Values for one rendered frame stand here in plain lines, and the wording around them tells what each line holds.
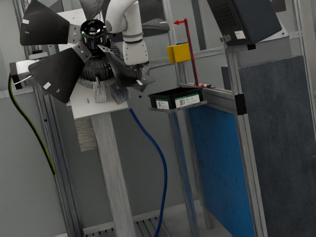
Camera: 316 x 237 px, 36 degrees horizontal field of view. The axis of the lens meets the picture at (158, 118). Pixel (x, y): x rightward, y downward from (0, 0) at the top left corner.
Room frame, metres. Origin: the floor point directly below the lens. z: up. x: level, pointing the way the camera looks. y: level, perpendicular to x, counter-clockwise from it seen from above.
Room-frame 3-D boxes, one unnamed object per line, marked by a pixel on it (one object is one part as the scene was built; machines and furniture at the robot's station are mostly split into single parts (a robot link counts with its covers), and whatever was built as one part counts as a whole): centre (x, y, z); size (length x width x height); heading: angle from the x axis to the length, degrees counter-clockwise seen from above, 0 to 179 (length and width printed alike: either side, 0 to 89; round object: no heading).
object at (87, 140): (2.60, 0.40, 0.73); 0.15 x 0.09 x 0.22; 9
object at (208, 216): (2.69, -0.18, 0.39); 0.04 x 0.04 x 0.78; 9
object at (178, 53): (2.65, -0.18, 1.02); 0.16 x 0.10 x 0.11; 9
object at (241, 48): (1.74, -0.33, 1.04); 0.24 x 0.03 x 0.03; 9
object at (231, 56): (1.84, -0.32, 0.96); 0.03 x 0.03 x 0.20; 9
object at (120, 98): (2.30, 0.16, 0.91); 0.12 x 0.08 x 0.12; 9
